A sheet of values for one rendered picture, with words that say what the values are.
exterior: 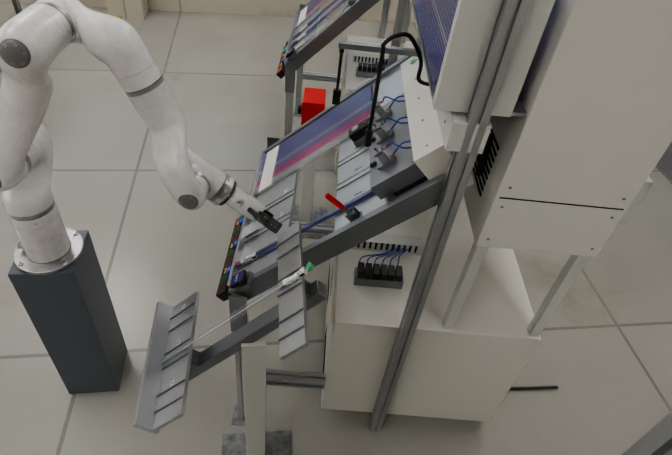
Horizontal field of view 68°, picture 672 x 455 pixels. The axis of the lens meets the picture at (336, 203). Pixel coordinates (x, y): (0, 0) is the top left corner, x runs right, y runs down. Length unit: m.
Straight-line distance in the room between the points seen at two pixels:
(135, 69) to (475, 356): 1.30
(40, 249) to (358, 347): 0.99
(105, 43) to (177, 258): 1.58
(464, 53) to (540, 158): 0.32
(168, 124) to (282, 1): 3.98
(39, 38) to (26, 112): 0.23
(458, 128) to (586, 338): 1.79
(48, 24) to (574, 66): 1.04
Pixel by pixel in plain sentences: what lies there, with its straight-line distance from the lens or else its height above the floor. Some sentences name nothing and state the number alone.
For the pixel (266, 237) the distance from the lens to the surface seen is 1.55.
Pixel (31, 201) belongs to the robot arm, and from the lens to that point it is 1.56.
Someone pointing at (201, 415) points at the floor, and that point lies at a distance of 2.12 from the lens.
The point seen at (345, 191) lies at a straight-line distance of 1.40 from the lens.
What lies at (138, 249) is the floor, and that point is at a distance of 2.67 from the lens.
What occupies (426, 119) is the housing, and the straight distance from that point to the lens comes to 1.25.
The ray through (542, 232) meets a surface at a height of 1.07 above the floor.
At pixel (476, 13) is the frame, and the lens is 0.97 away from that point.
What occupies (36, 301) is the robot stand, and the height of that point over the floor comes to 0.57.
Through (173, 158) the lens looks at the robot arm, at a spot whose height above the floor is 1.18.
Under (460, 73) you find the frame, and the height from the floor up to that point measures 1.47.
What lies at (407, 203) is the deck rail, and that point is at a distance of 1.21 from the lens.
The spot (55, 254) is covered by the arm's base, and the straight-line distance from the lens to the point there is 1.69.
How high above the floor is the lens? 1.90
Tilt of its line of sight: 41 degrees down
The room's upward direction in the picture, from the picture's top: 7 degrees clockwise
